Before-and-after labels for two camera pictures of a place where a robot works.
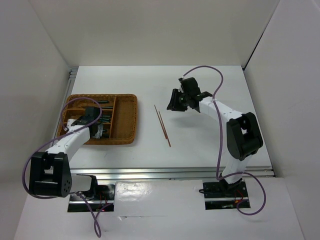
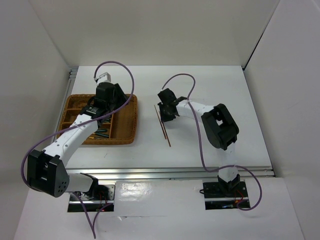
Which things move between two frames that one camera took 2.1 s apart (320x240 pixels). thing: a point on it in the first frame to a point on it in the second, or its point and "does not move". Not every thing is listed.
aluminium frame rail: (163, 173) does not move
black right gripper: (173, 104) to (163, 117)
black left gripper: (95, 135) to (118, 92)
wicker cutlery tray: (118, 112) does not move
